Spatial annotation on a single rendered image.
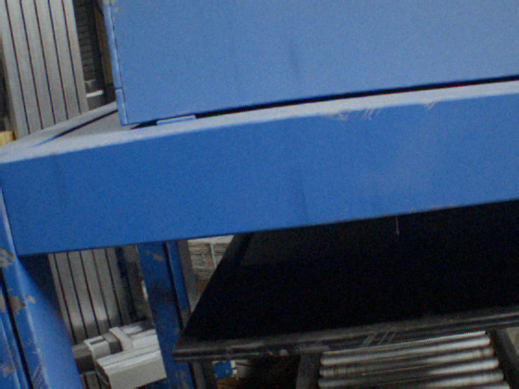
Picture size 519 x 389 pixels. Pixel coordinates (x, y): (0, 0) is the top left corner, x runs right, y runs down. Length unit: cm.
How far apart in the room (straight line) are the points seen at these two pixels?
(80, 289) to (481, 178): 191
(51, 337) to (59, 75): 164
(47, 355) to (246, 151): 31
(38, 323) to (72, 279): 167
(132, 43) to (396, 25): 27
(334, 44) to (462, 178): 20
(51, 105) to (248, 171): 174
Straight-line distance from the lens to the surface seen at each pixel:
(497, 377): 173
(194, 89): 75
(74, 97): 235
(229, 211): 65
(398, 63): 74
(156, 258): 133
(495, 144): 64
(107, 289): 245
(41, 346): 76
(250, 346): 76
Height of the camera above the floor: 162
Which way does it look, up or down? 12 degrees down
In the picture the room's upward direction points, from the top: 9 degrees counter-clockwise
